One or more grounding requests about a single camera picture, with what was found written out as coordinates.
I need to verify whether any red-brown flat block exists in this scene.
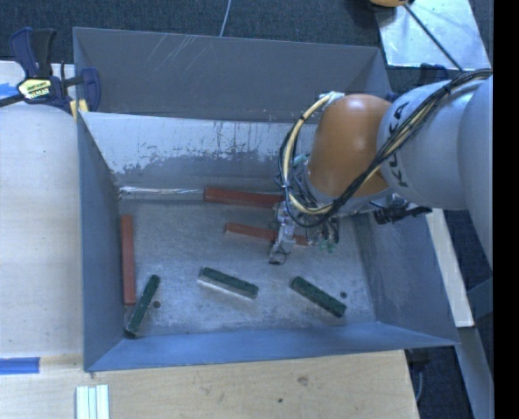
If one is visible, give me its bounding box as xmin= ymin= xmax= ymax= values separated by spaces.
xmin=222 ymin=221 xmax=311 ymax=249
xmin=202 ymin=186 xmax=286 ymax=210
xmin=120 ymin=214 xmax=138 ymax=306

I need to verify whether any pale wood flat board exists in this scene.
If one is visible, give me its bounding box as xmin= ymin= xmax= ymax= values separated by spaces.
xmin=0 ymin=61 xmax=86 ymax=360

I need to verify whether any dark green flat block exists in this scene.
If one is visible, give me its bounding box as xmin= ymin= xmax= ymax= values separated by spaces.
xmin=289 ymin=275 xmax=348 ymax=319
xmin=196 ymin=265 xmax=261 ymax=301
xmin=124 ymin=273 xmax=162 ymax=340

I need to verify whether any grey metal bin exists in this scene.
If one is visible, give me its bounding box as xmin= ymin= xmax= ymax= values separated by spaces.
xmin=72 ymin=26 xmax=461 ymax=373

